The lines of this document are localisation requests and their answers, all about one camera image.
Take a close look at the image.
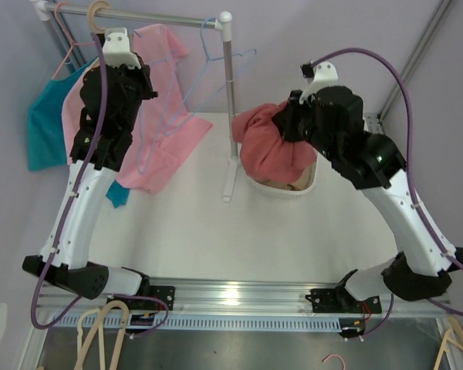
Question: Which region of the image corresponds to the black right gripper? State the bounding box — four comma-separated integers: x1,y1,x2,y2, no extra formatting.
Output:
274,90,338,164

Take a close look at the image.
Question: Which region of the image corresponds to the light pink t shirt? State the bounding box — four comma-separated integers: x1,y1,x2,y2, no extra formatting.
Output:
61,23,214,195

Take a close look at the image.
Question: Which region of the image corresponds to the light blue wire hanger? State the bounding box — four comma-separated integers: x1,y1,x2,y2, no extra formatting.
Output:
164,17,258,136
134,24,191,176

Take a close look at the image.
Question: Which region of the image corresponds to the beige t shirt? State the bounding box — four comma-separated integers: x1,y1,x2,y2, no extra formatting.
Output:
256,163,316,191

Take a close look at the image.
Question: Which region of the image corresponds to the coral red t shirt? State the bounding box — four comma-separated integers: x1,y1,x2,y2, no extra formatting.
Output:
231,102,317,183

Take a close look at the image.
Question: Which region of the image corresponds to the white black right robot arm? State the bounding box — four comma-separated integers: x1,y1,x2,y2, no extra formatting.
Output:
272,86,463,312

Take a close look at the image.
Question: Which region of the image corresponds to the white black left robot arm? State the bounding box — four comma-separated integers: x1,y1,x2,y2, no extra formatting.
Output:
22,52,157,309

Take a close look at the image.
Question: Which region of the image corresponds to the beige wooden hanger on rack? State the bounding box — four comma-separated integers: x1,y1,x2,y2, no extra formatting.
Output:
89,0,111,32

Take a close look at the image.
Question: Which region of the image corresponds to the teal t shirt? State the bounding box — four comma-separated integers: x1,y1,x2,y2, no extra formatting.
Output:
27,57,132,210

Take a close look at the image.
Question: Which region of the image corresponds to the pink hanger on floor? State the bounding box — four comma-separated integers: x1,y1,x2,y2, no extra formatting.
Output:
321,353,346,370

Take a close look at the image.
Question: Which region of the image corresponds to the beige hanger bottom right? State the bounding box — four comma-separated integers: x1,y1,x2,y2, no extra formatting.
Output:
433,316,463,370

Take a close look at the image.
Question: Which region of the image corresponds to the white perforated plastic basket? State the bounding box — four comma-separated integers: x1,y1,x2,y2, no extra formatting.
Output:
246,160,317,200

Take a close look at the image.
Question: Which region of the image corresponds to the metal clothes rack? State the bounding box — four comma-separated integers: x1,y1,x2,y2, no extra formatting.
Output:
31,1,239,203

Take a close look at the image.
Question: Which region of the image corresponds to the beige hangers bottom left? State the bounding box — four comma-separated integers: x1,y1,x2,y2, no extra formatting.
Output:
74,301,129,370

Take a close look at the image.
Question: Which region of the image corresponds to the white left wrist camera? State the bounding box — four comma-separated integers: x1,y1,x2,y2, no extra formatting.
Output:
103,27,140,69

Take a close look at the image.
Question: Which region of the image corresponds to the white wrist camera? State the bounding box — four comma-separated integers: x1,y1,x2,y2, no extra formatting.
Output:
103,27,140,69
299,62,339,104

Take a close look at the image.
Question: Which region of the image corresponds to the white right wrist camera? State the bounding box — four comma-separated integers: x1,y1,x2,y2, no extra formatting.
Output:
299,62,339,104

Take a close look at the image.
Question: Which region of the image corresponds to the pink wire hanger on rack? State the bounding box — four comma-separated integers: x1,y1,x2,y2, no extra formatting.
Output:
52,2,98,80

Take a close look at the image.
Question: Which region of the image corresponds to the aluminium frame post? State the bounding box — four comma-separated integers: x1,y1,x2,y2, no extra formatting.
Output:
377,0,455,123

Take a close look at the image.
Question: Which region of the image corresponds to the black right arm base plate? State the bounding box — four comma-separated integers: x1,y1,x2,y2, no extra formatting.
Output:
305,288,382,314

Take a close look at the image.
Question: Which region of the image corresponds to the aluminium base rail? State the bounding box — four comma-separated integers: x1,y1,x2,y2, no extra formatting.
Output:
38,277,446,318

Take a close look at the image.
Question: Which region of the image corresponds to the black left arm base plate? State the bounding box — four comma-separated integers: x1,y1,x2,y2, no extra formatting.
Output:
106,285,176,311

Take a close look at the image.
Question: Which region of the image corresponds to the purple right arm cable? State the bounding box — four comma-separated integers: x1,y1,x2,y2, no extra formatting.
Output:
300,48,463,342

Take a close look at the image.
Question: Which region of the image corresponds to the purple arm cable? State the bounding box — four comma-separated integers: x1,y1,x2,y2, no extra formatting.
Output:
30,34,169,333
300,48,463,342

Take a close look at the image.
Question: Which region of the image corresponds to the white slotted cable duct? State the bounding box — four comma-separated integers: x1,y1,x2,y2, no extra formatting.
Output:
48,314,343,333

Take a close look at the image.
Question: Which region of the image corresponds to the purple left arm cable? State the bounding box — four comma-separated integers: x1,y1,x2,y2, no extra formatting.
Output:
30,34,169,333

